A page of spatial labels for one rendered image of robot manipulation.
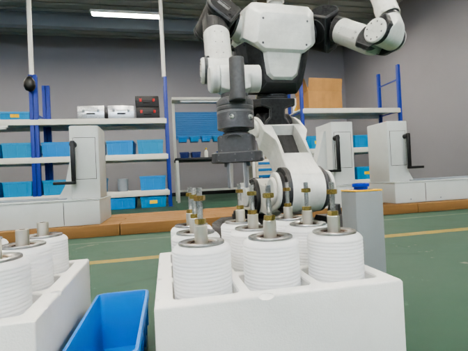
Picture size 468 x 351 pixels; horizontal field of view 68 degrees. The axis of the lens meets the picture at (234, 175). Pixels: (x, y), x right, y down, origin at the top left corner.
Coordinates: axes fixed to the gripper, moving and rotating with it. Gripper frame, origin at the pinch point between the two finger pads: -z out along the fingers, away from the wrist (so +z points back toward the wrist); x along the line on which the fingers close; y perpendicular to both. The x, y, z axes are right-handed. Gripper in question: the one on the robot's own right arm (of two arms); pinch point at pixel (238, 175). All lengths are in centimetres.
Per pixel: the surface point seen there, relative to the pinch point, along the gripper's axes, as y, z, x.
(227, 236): 4.1, -13.8, 2.4
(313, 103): -506, 117, -32
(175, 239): 19.1, -11.8, 9.0
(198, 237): 27.4, -10.0, 1.6
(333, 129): -224, 37, -40
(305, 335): 27.9, -24.8, -14.6
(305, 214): 7.3, -9.0, -15.3
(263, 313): 30.4, -20.8, -8.7
